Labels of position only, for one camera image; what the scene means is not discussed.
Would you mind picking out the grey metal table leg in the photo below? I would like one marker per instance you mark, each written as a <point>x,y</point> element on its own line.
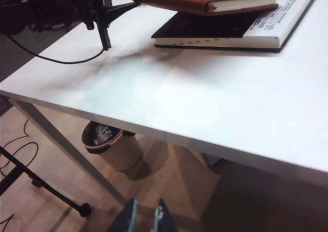
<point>64,144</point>

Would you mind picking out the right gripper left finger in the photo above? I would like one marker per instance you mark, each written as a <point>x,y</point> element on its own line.
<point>126,219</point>

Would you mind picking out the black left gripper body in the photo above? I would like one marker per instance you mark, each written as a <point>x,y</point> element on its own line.
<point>103,29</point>

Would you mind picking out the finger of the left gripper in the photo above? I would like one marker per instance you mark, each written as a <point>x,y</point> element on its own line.
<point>123,8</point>

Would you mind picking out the beige trash bin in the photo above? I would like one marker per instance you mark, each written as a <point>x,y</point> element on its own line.
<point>123,152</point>

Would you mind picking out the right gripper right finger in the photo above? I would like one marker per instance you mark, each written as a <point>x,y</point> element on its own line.
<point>164,221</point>

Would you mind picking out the black metal stand base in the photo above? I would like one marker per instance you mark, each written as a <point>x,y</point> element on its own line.
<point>51,191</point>

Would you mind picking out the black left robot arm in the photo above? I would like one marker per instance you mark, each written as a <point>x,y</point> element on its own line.
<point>38,6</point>

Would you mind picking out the black hardcover book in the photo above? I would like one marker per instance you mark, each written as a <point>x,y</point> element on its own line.
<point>205,26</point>

